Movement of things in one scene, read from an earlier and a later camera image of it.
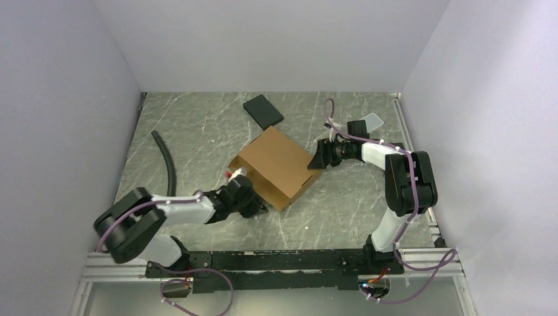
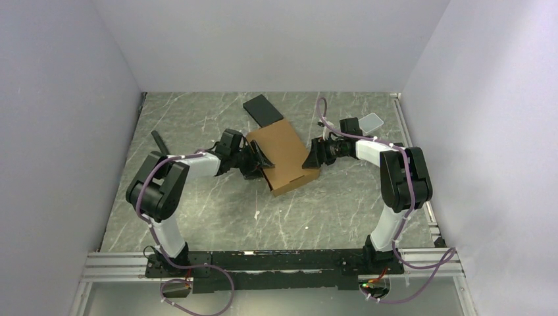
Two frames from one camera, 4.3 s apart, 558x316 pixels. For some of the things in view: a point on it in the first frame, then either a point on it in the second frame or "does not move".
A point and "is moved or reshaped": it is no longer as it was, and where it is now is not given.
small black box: (262, 112) does not move
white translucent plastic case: (372, 121) does not move
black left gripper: (257, 206) to (258, 159)
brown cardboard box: (277, 166) is moved or reshaped
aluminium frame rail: (440, 266) does not move
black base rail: (273, 270) does not move
